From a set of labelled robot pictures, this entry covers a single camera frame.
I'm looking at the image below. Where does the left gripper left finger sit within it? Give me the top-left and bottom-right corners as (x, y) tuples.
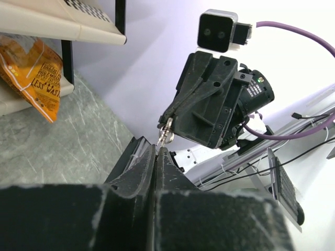
(103, 145), (156, 204)

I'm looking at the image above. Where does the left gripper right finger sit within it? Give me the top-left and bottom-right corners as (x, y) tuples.
(155, 147), (199, 199)

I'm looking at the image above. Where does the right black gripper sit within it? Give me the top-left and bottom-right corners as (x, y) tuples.
(158, 51), (252, 149)

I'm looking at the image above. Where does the small silver key bunch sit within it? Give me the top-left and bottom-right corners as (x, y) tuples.
(156, 118), (174, 147)

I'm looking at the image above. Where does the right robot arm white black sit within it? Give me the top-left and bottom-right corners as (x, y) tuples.
(158, 51), (275, 150)

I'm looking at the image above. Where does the beige three-tier shelf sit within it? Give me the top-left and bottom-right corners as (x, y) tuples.
(0, 0), (128, 118)

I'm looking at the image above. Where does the orange snack bag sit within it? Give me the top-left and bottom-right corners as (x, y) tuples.
(1, 33), (63, 123)

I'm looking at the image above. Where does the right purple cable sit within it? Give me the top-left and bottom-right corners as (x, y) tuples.
(243, 21), (335, 139)

